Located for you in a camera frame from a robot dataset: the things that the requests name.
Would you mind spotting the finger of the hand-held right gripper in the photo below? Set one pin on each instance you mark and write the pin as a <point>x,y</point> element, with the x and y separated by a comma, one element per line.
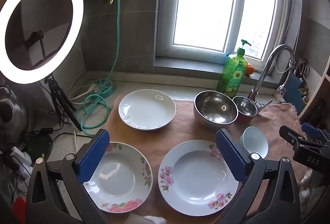
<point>291,135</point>
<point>310,129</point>

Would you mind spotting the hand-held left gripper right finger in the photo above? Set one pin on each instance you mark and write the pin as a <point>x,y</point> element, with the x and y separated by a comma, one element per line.
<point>232,159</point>

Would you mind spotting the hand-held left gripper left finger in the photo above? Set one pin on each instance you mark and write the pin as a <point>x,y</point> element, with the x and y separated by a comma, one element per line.
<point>94,154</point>

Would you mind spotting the light blue ceramic bowl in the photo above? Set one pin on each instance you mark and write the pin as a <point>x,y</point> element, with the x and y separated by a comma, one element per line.
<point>255,140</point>

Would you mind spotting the white plate purple blossom print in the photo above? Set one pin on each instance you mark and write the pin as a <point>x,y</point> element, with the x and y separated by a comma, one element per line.
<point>198,175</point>

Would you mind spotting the white plate pink rose print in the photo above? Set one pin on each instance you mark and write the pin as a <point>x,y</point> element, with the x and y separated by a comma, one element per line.
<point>121,180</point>

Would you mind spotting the small steel bowl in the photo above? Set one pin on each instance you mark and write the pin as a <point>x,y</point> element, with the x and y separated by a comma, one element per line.
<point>246,108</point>

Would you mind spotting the large steel bowl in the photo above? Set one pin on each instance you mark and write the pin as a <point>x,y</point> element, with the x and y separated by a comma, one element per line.
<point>215,108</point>

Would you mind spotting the white plate leaf print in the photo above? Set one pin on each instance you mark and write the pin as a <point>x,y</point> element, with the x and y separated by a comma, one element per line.
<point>147,110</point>

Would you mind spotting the person's left forearm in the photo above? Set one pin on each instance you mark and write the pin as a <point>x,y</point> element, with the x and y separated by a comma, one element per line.
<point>134,219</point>

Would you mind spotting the person's right hand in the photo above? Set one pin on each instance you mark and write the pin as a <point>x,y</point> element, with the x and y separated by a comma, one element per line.
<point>306,184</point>

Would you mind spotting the person's left hand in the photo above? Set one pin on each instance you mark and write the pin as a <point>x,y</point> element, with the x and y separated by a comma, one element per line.
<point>156,220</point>

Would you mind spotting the wooden shelf unit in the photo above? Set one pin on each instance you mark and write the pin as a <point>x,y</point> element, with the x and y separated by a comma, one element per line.
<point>318,90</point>

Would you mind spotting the blue utensil holder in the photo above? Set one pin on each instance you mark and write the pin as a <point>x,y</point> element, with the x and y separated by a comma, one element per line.
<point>294,92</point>

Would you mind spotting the dark green round base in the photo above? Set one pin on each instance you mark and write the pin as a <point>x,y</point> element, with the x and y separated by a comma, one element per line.
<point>41,146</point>

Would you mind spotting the pink towel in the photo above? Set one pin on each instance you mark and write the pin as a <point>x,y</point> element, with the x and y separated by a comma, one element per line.
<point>185,132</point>

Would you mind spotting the scissors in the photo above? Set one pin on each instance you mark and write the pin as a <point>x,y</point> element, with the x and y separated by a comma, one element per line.
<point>305,69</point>

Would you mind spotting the black tripod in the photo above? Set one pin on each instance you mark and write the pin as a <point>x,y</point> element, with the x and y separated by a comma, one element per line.
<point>60,100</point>

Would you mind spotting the chrome faucet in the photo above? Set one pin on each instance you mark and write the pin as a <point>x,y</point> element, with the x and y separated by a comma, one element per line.
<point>265,69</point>

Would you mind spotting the white plug adapters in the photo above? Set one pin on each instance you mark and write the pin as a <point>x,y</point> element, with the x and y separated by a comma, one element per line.
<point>20,159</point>

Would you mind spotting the orange fruit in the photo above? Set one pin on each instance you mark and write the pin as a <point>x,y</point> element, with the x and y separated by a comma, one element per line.
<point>249,69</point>

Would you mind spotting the green dish soap bottle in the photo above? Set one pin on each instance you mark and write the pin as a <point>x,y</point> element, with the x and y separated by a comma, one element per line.
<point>233,72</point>

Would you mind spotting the red box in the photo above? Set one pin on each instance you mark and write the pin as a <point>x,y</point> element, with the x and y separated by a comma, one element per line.
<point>20,209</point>

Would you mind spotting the steel pot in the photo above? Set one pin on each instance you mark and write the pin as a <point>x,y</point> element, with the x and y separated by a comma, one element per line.
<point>11,110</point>

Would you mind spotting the window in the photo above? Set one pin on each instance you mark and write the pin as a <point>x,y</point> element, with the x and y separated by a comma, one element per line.
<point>206,0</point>

